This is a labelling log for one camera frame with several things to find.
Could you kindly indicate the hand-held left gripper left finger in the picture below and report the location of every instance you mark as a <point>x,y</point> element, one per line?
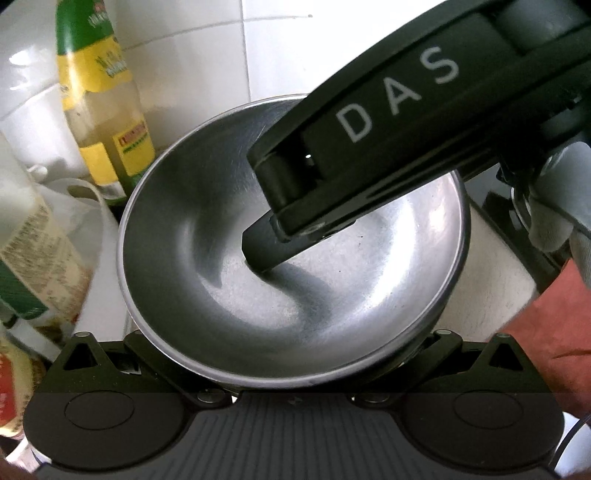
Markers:
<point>159,369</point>

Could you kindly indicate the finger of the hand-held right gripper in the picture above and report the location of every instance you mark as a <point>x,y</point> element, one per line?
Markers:
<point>263,249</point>

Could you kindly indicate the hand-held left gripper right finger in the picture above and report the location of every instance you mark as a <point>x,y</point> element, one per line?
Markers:
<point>408,371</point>

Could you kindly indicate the steel bowl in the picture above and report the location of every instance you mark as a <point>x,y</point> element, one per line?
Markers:
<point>207,258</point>

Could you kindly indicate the person's right hand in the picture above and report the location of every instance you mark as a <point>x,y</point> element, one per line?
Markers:
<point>558,203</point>

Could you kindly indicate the white round tray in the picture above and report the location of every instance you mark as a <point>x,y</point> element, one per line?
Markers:
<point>99,258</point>

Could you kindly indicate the yellow red label bottle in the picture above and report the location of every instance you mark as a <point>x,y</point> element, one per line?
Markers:
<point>14,392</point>

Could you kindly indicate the red cloth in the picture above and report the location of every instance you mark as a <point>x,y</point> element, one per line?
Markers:
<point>554,323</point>

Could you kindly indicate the clear bottle with text label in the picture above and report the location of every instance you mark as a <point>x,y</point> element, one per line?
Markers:
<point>37,258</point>

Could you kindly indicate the yellow green label bottle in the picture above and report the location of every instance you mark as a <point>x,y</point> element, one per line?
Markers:
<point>101,115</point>

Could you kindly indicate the white jug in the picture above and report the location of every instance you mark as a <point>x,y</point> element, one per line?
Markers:
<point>27,129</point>

